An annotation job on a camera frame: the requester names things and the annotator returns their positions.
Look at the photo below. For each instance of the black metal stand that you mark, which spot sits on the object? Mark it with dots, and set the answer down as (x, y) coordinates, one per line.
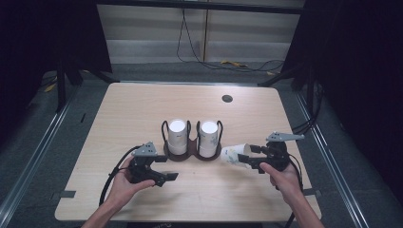
(61, 85)
(278, 77)

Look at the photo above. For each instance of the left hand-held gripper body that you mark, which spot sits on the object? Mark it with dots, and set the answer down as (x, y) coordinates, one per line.
(144, 150)

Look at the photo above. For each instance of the black rod cup holder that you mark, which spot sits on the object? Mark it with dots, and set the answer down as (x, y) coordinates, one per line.
(192, 152)

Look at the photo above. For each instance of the person's right hand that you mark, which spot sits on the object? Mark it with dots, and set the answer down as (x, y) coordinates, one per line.
(286, 182)

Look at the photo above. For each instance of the yellow floor scrap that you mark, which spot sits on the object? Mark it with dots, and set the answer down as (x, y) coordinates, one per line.
(234, 63)
(50, 87)

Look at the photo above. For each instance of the single floral paper cup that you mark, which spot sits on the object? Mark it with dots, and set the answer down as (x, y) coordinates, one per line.
(231, 155)

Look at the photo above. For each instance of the person's left hand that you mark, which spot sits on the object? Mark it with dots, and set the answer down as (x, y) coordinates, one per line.
(122, 186)

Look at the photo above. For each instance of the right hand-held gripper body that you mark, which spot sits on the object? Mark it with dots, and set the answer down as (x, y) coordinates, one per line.
(278, 155)

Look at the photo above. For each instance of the black curtain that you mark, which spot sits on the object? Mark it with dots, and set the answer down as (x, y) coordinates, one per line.
(38, 47)
(358, 79)

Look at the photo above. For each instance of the stack of floral white cups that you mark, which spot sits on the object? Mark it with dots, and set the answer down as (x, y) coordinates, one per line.
(208, 136)

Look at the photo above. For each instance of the stack of plain white cups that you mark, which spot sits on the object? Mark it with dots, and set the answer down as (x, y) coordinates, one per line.
(177, 133)

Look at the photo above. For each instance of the metal floor rail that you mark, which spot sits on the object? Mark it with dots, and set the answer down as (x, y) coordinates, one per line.
(332, 164)
(34, 152)

